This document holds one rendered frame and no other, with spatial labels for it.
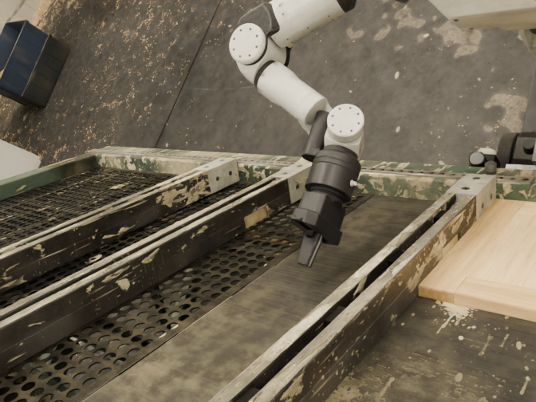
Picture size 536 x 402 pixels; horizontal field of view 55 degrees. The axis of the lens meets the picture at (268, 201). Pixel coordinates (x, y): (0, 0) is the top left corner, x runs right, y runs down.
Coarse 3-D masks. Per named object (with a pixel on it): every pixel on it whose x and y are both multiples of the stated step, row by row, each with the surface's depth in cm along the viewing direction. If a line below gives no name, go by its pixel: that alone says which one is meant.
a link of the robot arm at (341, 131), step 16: (320, 112) 98; (336, 112) 92; (352, 112) 91; (320, 128) 96; (336, 128) 91; (352, 128) 90; (320, 144) 96; (336, 144) 93; (352, 144) 92; (320, 160) 92; (336, 160) 91; (352, 160) 91
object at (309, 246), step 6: (306, 234) 91; (312, 234) 90; (318, 234) 90; (306, 240) 91; (312, 240) 90; (318, 240) 90; (306, 246) 90; (312, 246) 90; (300, 252) 91; (306, 252) 90; (312, 252) 89; (300, 258) 90; (306, 258) 89; (300, 264) 90; (306, 264) 89
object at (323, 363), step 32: (448, 192) 103; (480, 192) 101; (416, 224) 90; (448, 224) 89; (384, 256) 81; (416, 256) 80; (352, 288) 73; (384, 288) 72; (416, 288) 81; (320, 320) 67; (352, 320) 66; (384, 320) 73; (288, 352) 62; (320, 352) 60; (352, 352) 66; (256, 384) 58; (288, 384) 56; (320, 384) 61
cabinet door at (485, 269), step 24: (504, 216) 101; (528, 216) 100; (480, 240) 93; (504, 240) 92; (528, 240) 91; (456, 264) 86; (480, 264) 85; (504, 264) 84; (528, 264) 83; (432, 288) 80; (456, 288) 79; (480, 288) 78; (504, 288) 77; (528, 288) 76; (504, 312) 74; (528, 312) 71
